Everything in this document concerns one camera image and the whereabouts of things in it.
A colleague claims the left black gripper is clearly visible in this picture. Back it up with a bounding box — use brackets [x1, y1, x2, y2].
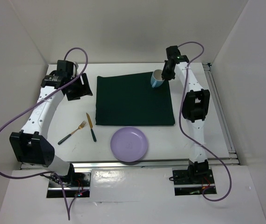
[66, 72, 93, 101]

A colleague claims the blue mug white inside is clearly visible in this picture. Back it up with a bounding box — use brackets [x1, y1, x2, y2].
[150, 70, 164, 88]

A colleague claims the gold knife green handle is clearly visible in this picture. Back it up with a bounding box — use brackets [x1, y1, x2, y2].
[86, 113, 97, 142]

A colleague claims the dark green cloth napkin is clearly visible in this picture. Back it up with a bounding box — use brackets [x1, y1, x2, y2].
[95, 72, 175, 126]

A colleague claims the lilac plastic plate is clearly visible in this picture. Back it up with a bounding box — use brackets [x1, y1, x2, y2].
[110, 127, 149, 162]

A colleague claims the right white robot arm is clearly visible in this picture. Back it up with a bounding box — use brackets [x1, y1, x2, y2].
[162, 45, 210, 184]

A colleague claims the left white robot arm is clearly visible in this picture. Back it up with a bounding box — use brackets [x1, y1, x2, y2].
[9, 60, 92, 186]

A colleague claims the gold fork green handle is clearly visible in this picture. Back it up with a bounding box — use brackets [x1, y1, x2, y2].
[58, 121, 86, 145]

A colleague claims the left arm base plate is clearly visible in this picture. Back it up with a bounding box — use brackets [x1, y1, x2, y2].
[42, 172, 91, 198]

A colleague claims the aluminium rail front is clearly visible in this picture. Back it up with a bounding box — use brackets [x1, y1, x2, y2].
[20, 154, 240, 170]

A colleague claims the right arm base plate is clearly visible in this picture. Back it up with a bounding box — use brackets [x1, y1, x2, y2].
[169, 169, 217, 196]

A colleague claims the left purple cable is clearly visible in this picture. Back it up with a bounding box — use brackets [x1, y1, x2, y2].
[0, 47, 89, 221]

